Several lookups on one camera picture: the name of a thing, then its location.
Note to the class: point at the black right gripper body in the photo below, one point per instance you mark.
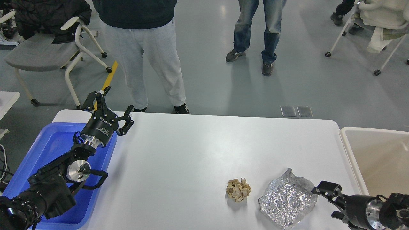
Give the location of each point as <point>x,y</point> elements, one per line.
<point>362,212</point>

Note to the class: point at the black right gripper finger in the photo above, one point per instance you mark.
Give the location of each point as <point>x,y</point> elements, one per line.
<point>340,216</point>
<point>331,191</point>

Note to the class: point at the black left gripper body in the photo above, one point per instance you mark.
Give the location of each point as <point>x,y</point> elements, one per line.
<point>100,128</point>

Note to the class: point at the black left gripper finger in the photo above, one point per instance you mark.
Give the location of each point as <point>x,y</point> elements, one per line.
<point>96,101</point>
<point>128,121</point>

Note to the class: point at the silver foil bag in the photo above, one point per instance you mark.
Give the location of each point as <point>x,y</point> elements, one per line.
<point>287,200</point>

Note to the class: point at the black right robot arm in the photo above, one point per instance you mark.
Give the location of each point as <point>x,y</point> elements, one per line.
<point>394,212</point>

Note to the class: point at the beige plastic bin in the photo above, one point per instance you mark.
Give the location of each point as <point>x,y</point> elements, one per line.
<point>379,159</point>

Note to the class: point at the white side table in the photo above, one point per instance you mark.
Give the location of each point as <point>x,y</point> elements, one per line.
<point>7,100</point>

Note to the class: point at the right metal floor plate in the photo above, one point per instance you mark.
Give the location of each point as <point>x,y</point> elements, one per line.
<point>304,111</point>

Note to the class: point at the person in grey sweatpants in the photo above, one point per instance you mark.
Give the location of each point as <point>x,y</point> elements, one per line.
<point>136,28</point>

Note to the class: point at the crumpled brown paper ball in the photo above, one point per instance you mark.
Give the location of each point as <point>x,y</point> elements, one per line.
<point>238,190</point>

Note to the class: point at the black jacket on chair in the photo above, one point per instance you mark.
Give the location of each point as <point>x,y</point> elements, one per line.
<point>49,15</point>

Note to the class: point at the cream coat on chair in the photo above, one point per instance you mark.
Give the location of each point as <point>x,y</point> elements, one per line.
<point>389,19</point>

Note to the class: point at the person with black shoes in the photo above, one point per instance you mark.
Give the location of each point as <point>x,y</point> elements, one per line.
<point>341,10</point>

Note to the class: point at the grey chair with white frame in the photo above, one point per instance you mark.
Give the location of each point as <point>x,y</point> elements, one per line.
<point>39,54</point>

